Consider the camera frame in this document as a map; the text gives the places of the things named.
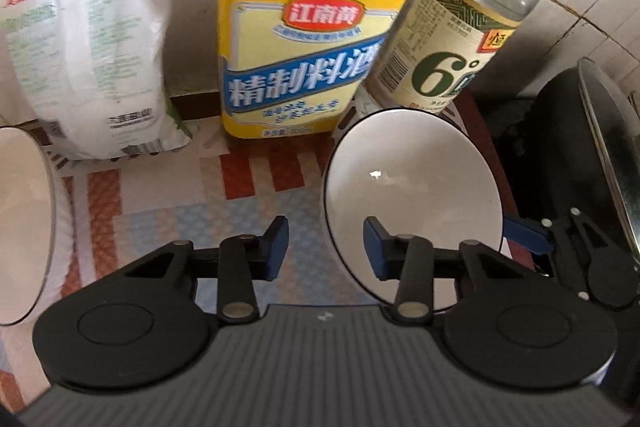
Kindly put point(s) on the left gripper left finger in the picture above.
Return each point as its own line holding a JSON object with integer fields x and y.
{"x": 246, "y": 258}

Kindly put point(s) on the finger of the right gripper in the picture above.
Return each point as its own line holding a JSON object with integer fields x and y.
{"x": 527, "y": 233}

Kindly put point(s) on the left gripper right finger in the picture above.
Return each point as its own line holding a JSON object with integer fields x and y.
{"x": 408, "y": 259}

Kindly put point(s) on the white ribbed bowl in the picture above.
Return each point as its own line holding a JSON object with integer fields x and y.
{"x": 37, "y": 228}
{"x": 416, "y": 173}

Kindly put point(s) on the black wok with glass lid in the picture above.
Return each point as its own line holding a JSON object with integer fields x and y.
{"x": 576, "y": 146}

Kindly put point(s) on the striped patchwork table mat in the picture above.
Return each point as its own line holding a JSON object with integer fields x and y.
{"x": 211, "y": 189}

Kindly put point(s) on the yellow label cooking wine bottle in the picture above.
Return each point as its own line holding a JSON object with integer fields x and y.
{"x": 291, "y": 67}

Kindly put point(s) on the clear white vinegar bottle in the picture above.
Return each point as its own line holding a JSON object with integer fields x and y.
{"x": 437, "y": 47}

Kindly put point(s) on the white plastic seasoning bag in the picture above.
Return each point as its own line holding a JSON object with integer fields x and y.
{"x": 92, "y": 73}

